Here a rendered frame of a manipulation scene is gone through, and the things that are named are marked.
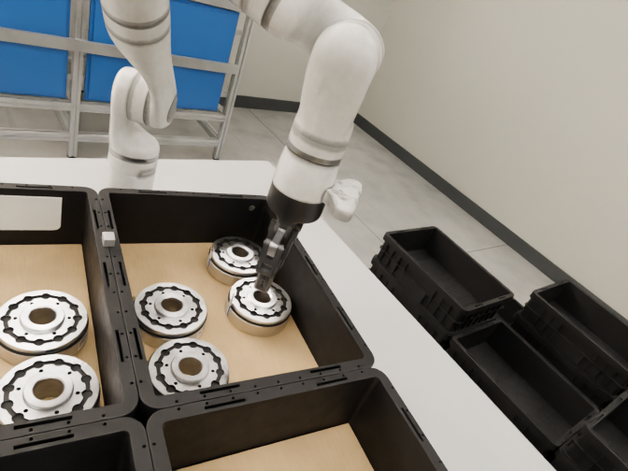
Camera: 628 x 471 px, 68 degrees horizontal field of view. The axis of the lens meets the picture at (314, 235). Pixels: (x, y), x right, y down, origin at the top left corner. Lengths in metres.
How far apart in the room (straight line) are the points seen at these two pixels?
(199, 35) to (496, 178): 2.27
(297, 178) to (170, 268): 0.33
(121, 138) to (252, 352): 0.47
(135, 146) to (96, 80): 1.65
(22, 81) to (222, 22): 0.99
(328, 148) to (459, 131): 3.36
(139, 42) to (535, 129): 3.09
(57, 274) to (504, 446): 0.83
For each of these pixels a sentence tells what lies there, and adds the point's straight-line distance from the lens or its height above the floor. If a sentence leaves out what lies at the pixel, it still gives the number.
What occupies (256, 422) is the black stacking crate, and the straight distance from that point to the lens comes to 0.57.
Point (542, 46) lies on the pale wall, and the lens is 3.65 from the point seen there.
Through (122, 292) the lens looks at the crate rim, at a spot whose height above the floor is 0.93.
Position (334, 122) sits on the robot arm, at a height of 1.19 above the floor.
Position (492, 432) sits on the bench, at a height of 0.70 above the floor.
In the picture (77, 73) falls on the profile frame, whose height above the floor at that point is 0.45.
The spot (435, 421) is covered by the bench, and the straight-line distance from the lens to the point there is 0.96.
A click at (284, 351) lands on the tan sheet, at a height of 0.83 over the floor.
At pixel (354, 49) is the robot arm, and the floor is 1.27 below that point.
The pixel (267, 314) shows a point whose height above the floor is 0.86.
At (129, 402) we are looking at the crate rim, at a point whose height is 0.93.
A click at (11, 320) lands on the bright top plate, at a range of 0.67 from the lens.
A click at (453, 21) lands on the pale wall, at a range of 4.08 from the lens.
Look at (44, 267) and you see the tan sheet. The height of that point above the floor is 0.83.
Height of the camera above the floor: 1.35
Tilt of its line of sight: 31 degrees down
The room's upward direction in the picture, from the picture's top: 23 degrees clockwise
